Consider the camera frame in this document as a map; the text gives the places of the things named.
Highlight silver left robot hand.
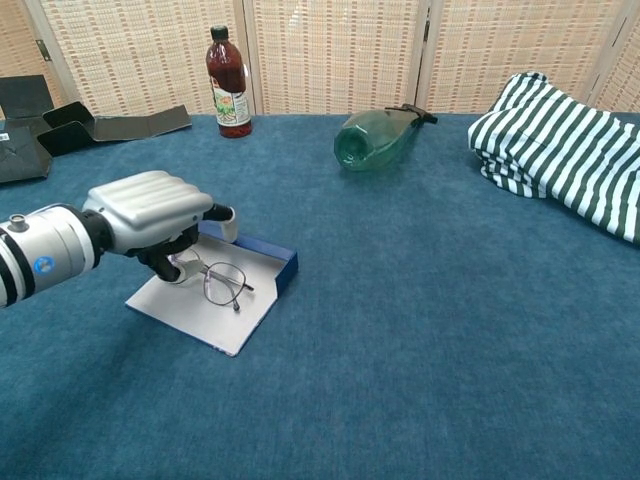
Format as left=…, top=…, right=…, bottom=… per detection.
left=81, top=170, right=237, bottom=286

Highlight thin metal frame eyeglasses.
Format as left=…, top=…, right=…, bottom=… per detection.
left=174, top=248, right=255, bottom=313

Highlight blue glasses case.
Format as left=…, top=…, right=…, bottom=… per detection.
left=124, top=222, right=300, bottom=358

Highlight black unfolded cardboard box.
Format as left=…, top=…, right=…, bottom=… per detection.
left=0, top=74, right=193, bottom=185

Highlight dark red juice bottle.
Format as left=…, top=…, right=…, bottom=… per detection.
left=205, top=25, right=254, bottom=139

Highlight green glass vase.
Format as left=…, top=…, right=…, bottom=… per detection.
left=333, top=103, right=439, bottom=175

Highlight bamboo folding screen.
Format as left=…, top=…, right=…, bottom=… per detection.
left=0, top=0, right=640, bottom=121

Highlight blue felt table cover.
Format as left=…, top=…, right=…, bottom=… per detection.
left=0, top=113, right=640, bottom=480

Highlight green white striped cloth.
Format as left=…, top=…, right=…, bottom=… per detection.
left=467, top=71, right=640, bottom=245

